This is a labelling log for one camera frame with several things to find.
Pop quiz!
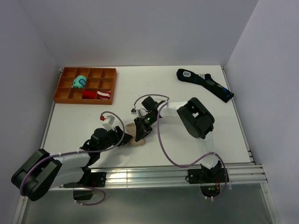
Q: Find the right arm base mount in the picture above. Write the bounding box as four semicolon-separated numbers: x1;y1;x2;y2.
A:
185;168;229;197

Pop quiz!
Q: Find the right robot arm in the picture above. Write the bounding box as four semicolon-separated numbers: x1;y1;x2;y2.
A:
134;94;221;182

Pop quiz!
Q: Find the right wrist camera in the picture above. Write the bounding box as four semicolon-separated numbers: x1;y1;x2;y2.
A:
131;106;143;117

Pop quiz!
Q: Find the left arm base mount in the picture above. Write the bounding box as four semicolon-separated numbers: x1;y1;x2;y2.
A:
63;172;107;201

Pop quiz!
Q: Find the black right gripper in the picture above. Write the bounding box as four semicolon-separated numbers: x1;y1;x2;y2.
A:
134;114;159;142

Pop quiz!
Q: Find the black blue patterned sock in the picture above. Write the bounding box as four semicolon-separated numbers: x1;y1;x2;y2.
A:
177;69;234;103

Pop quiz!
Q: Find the beige sock with red toe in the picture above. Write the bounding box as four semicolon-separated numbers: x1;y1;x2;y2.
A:
125;123;145;147

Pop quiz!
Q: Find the rolled teal sock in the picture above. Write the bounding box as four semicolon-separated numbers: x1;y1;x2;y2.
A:
71;75;87;88

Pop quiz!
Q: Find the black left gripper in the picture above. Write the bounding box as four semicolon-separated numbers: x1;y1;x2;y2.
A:
98;126;132;153

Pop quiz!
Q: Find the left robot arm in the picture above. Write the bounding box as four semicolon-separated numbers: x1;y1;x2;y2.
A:
11;126;133;201

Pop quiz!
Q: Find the rolled red white striped sock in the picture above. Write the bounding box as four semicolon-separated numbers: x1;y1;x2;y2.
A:
97;91;111;99

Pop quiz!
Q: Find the aluminium rail frame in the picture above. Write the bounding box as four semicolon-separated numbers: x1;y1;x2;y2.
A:
12;65;282;224

